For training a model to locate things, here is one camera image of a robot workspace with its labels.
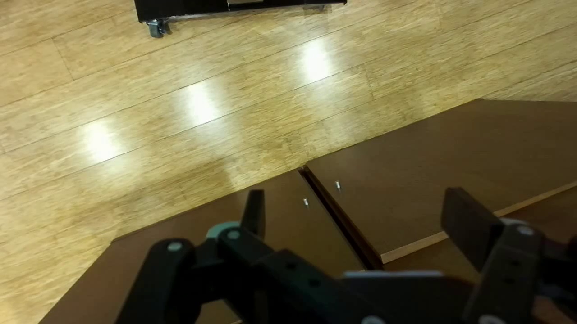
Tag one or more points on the black wheeled cart base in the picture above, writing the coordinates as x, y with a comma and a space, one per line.
157, 12

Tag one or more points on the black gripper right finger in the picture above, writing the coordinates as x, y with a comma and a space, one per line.
469, 225

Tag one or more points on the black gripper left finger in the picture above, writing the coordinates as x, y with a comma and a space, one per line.
254, 212

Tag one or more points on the brown wooden cabinet unit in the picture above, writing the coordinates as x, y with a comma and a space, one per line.
373, 201

